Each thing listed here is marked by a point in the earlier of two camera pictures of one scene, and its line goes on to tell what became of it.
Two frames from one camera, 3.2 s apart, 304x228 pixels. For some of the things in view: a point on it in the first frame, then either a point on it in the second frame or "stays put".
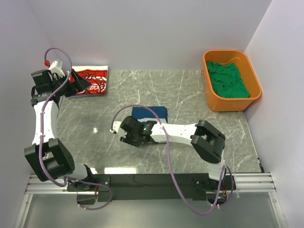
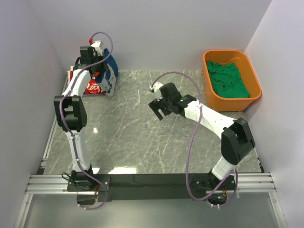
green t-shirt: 226,80 stays put
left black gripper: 80,84 to 103,68
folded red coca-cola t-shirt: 98,79 stays put
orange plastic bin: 230,83 stays put
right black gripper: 126,138 to 156,105
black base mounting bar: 156,187 stays put
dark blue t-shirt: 142,112 to 107,80
